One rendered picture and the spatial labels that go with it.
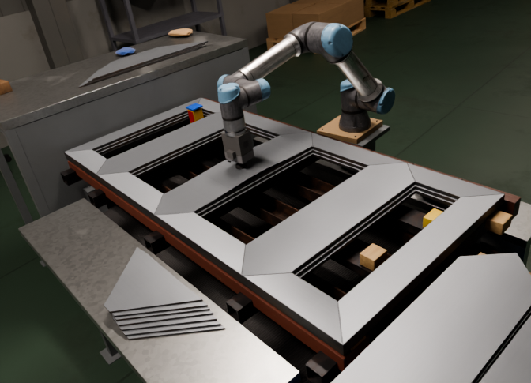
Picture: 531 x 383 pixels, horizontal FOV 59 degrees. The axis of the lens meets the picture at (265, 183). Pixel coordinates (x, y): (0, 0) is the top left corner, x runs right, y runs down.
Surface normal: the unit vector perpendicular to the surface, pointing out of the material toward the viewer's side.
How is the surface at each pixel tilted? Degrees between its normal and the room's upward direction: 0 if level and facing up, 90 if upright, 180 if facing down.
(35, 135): 90
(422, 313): 0
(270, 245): 0
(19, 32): 90
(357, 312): 0
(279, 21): 90
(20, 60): 90
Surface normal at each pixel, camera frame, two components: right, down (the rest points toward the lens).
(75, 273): -0.12, -0.85
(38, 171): 0.67, 0.31
